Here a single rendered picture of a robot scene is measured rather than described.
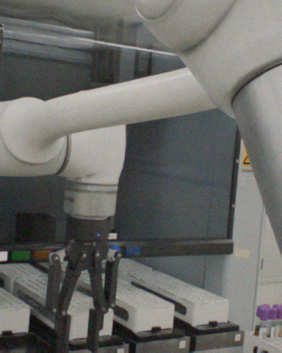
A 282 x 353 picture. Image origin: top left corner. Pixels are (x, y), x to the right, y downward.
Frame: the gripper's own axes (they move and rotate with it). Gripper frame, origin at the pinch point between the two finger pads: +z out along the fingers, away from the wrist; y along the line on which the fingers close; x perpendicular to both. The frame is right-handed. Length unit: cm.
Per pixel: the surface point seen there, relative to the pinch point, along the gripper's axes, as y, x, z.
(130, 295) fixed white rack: -26.0, -24.7, 1.4
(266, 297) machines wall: -172, -131, 39
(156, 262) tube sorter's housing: -49, -49, 0
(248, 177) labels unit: -54, -20, -26
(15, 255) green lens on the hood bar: 5.3, -17.4, -10.1
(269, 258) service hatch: -171, -130, 20
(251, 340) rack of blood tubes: -29.2, 11.4, 0.4
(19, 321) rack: 1.5, -21.6, 3.9
